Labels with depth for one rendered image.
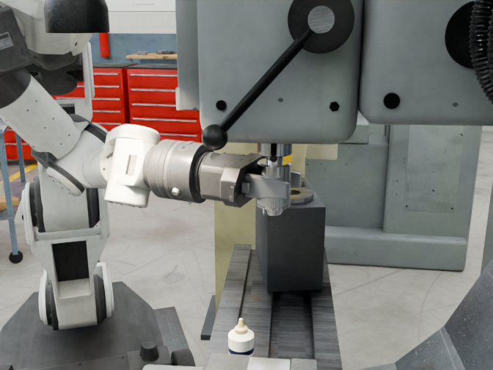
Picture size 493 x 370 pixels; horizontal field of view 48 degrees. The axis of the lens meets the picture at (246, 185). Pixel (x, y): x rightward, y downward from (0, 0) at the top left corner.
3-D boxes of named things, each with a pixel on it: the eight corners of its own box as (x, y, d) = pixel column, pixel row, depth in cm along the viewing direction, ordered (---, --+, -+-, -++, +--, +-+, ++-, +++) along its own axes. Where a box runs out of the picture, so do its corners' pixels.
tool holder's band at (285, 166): (283, 163, 80) (284, 156, 79) (296, 171, 75) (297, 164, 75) (252, 165, 78) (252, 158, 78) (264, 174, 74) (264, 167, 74)
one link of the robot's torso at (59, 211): (34, 225, 146) (15, 42, 137) (103, 219, 151) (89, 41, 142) (29, 242, 132) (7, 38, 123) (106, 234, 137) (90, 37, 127)
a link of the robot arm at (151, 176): (170, 133, 79) (104, 127, 84) (157, 208, 78) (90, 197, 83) (204, 150, 90) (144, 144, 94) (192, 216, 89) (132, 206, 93)
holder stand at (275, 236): (265, 292, 117) (267, 202, 112) (254, 250, 138) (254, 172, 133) (323, 290, 118) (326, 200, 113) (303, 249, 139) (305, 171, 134)
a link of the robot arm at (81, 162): (114, 202, 95) (90, 200, 112) (152, 156, 98) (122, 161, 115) (64, 161, 91) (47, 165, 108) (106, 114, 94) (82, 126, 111)
